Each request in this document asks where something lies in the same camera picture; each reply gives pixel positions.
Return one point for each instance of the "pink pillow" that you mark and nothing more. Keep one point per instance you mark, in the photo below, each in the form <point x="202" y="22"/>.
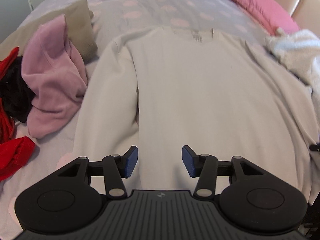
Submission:
<point x="270" y="15"/>

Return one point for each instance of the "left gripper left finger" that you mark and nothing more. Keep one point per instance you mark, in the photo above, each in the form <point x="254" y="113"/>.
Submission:
<point x="114" y="168"/>

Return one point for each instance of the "white sweatshirt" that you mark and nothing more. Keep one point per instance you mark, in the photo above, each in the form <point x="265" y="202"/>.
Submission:
<point x="162" y="88"/>

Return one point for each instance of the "grey fleece blanket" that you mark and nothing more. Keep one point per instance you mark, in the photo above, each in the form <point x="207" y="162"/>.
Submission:
<point x="299" y="53"/>

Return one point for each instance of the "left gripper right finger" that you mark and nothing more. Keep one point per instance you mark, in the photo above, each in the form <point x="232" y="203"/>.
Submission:
<point x="206" y="168"/>

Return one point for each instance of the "red garment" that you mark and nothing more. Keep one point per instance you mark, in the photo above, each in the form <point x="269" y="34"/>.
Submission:
<point x="15" y="152"/>

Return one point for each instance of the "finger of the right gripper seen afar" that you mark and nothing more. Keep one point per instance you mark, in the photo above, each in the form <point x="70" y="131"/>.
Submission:
<point x="314" y="147"/>

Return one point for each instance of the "black garment on bed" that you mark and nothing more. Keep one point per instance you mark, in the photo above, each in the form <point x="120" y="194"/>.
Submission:
<point x="15" y="94"/>

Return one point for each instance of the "pink sweatshirt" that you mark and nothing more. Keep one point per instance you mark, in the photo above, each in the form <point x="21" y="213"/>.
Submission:
<point x="54" y="70"/>

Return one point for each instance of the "khaki folded garment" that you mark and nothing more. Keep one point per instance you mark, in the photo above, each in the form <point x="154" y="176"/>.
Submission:
<point x="79" y="30"/>

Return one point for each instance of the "polka dot bed cover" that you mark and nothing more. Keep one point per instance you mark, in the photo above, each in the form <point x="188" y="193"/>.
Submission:
<point x="112" y="18"/>

